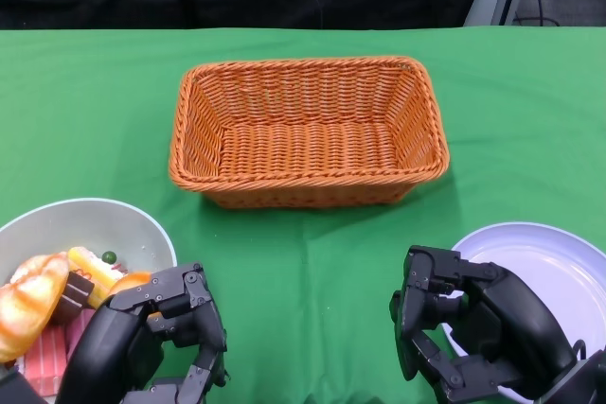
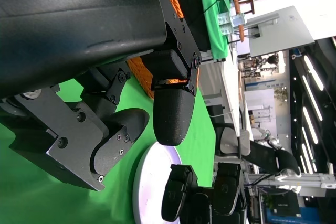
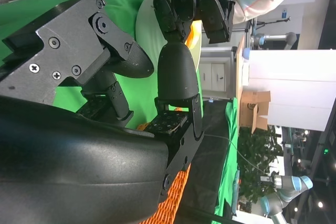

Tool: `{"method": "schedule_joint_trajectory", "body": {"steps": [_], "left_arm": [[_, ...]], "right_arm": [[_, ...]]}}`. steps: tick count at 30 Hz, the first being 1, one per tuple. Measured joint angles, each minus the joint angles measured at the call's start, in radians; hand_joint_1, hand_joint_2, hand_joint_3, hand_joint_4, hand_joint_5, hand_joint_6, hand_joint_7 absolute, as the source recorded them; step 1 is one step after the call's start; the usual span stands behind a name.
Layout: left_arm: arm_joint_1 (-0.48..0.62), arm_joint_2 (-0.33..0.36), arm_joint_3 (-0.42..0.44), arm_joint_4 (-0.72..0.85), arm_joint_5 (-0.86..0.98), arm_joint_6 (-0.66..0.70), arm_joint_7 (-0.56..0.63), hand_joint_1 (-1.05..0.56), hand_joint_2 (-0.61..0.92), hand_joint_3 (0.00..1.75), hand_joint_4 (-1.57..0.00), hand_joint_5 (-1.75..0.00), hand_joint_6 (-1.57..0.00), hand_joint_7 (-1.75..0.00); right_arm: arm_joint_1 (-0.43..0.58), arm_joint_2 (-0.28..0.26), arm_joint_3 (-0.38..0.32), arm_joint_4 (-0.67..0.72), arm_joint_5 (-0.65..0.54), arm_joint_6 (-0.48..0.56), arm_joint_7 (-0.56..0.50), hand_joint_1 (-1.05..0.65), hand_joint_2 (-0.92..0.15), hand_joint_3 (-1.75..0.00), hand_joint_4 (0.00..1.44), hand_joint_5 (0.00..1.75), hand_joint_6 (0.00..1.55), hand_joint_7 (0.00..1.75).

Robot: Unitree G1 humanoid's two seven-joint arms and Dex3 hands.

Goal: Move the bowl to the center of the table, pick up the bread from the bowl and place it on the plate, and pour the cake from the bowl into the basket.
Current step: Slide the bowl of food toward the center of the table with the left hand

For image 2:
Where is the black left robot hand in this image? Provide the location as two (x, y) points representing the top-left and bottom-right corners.
(0, 0), (203, 192)

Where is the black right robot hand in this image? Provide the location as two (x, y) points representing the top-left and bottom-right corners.
(160, 162), (249, 224)

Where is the pale lilac plate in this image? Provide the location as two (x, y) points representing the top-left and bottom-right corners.
(132, 141), (183, 224)

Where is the orange wicker basket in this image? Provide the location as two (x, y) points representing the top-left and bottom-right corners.
(127, 0), (201, 101)

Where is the black office chair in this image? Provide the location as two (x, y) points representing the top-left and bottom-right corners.
(215, 123), (302, 178)

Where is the white desk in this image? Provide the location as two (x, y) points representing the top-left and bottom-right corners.
(222, 50), (253, 141)

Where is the green printed cloth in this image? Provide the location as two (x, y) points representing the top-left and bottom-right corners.
(196, 0), (229, 61)

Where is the small labelled white box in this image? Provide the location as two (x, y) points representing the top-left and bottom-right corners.
(217, 13), (247, 36)

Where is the grey monitor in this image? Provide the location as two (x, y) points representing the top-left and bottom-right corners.
(248, 5), (316, 57)

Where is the brown wooden rack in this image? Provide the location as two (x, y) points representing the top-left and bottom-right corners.
(232, 0), (255, 43)

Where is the green tablecloth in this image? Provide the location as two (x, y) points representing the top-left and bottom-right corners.
(0, 77), (219, 224)

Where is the aluminium profile frame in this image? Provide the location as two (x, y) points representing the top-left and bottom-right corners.
(244, 162), (336, 197)

